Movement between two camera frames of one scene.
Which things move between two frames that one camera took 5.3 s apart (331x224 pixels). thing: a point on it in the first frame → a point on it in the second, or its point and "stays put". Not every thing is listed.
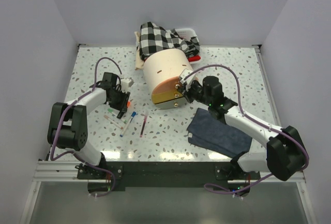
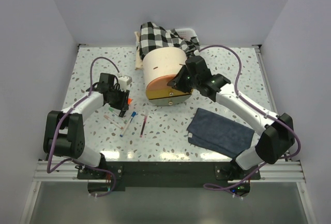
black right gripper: [187, 92] → [177, 83]
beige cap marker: [113, 121] stays put
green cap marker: [116, 113] stays put
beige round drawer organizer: [163, 68] stays put
